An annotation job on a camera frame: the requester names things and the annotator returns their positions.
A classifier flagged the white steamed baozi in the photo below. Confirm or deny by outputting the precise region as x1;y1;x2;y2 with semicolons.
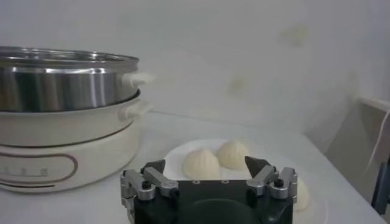
216;140;251;171
294;178;311;212
182;148;222;181

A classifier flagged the cream electric cooker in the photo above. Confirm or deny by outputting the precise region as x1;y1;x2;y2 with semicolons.
0;89;153;195

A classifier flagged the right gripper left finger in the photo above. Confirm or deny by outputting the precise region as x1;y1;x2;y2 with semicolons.
120;158;180;202

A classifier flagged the stainless steel steamer basket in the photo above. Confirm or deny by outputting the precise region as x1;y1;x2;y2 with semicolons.
0;45;156;113

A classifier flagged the white round plate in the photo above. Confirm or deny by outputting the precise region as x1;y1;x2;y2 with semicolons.
163;138;330;224

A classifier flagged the white laptop cable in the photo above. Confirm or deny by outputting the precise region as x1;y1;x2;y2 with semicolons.
364;108;390;174

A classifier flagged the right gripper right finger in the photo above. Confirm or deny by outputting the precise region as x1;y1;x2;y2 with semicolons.
244;155;299;201

